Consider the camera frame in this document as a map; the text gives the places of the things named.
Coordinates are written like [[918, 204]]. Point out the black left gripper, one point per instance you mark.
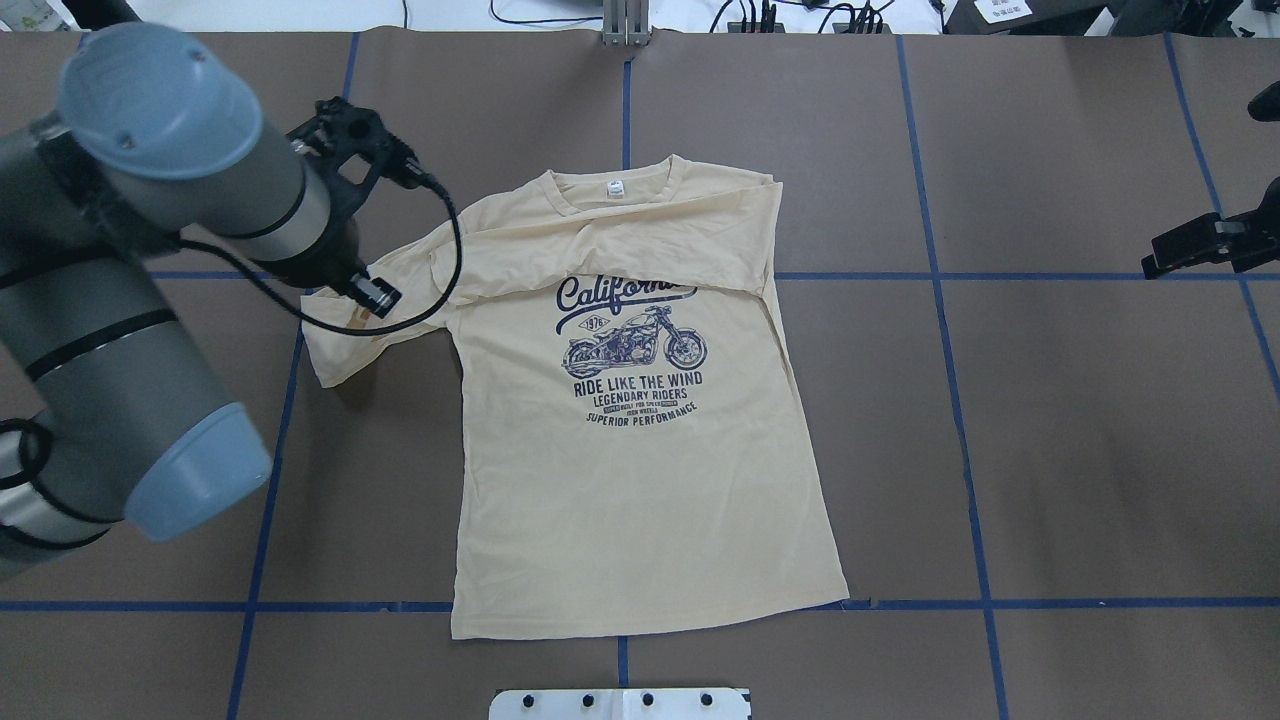
[[322, 262]]

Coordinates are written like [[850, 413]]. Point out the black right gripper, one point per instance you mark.
[[1215, 241]]

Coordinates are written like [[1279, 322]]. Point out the cream long-sleeve graphic shirt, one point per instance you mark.
[[636, 458]]

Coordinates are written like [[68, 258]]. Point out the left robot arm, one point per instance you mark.
[[152, 134]]

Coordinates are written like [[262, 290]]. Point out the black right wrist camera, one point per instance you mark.
[[1265, 106]]

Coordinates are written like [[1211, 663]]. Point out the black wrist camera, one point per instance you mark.
[[350, 150], [1265, 106]]

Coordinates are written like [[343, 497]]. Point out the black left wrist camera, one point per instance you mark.
[[350, 150]]

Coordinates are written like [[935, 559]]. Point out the aluminium frame post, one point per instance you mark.
[[626, 23]]

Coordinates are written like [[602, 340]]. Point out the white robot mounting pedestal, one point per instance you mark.
[[623, 703]]

